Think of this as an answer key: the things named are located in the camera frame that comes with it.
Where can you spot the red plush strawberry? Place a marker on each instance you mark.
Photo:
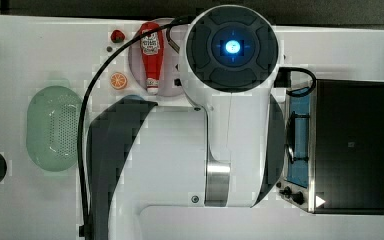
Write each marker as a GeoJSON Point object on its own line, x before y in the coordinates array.
{"type": "Point", "coordinates": [117, 36]}

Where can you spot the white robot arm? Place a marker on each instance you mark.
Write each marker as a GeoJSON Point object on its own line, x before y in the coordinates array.
{"type": "Point", "coordinates": [223, 149]}

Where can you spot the green perforated colander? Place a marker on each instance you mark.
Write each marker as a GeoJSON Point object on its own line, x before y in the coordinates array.
{"type": "Point", "coordinates": [52, 125]}

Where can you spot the blue bowl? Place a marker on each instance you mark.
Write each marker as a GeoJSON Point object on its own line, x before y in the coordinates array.
{"type": "Point", "coordinates": [133, 97]}

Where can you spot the plush orange slice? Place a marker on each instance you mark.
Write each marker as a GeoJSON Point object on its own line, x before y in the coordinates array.
{"type": "Point", "coordinates": [118, 81]}

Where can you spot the grey round plate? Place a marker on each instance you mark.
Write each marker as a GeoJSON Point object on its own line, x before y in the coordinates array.
{"type": "Point", "coordinates": [169, 70]}

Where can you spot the red plush ketchup bottle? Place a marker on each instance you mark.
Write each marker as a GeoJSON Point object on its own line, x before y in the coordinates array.
{"type": "Point", "coordinates": [152, 51]}

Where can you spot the black toaster oven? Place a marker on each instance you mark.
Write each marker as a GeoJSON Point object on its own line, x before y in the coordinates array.
{"type": "Point", "coordinates": [334, 153]}

